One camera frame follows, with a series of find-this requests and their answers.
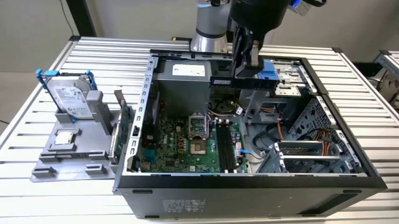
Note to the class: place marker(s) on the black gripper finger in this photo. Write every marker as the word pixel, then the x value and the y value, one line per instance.
pixel 244 53

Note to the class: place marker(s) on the blue plastic drive latch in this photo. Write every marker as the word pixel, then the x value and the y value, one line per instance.
pixel 268 70

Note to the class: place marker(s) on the grey metal drive cage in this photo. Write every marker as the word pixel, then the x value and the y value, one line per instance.
pixel 249 100

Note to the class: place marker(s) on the yellow and black tag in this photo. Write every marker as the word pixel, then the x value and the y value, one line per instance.
pixel 178 38

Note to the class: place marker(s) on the round black fan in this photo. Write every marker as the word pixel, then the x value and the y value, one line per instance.
pixel 224 107

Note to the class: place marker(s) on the grey power supply unit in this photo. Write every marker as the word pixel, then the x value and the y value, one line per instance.
pixel 180 93

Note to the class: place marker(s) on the CPU socket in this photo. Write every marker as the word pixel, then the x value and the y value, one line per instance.
pixel 198 147

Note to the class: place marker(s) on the metal disk bay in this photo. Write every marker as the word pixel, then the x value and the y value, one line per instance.
pixel 300 147

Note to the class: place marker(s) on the aluminium side table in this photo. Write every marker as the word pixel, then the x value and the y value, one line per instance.
pixel 384 58

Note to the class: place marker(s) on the green graphics card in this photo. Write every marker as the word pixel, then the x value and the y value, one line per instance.
pixel 122 130

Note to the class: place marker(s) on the green motherboard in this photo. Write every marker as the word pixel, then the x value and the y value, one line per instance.
pixel 169 161

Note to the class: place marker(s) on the hard disk in blue carrier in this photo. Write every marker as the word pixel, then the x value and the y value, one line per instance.
pixel 69 95

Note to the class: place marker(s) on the grey plastic parts rack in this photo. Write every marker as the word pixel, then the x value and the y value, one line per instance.
pixel 89 130

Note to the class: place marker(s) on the black open PC case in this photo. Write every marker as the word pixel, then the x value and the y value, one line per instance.
pixel 217 200

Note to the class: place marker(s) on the silver CPU chip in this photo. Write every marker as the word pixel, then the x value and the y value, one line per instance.
pixel 65 136

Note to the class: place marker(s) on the black upright post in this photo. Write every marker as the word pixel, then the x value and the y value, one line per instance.
pixel 81 18

